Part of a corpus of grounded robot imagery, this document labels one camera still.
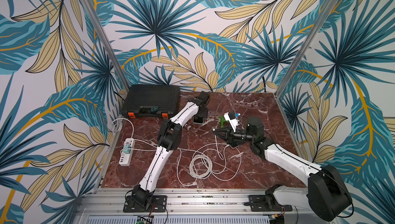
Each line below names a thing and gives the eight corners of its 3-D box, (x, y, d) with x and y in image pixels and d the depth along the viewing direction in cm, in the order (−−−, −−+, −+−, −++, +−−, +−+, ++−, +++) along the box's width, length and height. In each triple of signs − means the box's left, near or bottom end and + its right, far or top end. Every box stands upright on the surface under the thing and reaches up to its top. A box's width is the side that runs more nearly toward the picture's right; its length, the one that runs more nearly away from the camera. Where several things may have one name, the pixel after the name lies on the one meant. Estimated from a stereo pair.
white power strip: (120, 166, 86) (115, 162, 80) (126, 140, 96) (122, 134, 90) (131, 165, 87) (126, 161, 81) (135, 140, 97) (132, 134, 91)
